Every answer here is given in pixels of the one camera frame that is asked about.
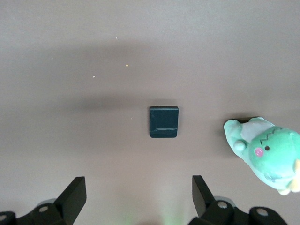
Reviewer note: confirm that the black phone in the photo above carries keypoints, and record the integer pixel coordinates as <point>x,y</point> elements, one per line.
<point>164,122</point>

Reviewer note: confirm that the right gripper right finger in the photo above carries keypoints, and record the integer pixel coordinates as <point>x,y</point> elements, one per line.
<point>206,204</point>

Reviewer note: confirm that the green dinosaur plush toy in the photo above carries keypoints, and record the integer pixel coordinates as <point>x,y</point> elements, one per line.
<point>269,154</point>

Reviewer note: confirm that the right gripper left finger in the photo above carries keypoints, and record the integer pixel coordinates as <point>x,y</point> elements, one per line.
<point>68,201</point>

